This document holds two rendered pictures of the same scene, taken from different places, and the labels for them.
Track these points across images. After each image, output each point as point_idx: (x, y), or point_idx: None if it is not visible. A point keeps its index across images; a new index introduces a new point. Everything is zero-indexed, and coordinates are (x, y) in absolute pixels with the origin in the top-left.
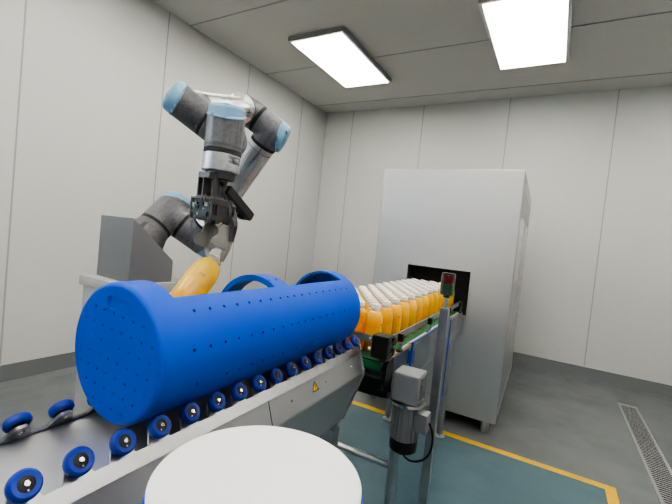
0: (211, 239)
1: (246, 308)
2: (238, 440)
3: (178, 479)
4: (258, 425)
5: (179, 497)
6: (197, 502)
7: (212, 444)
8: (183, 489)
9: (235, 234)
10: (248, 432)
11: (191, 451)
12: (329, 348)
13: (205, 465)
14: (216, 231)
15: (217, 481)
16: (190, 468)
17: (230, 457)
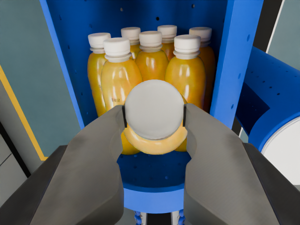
0: (115, 158)
1: (248, 53)
2: (293, 139)
3: (279, 170)
4: (298, 120)
5: (286, 175)
6: (295, 173)
7: (279, 148)
8: (285, 172)
9: (281, 177)
10: (295, 130)
11: (271, 157)
12: None
13: (285, 160)
14: (120, 187)
15: (297, 164)
16: (279, 164)
17: (295, 151)
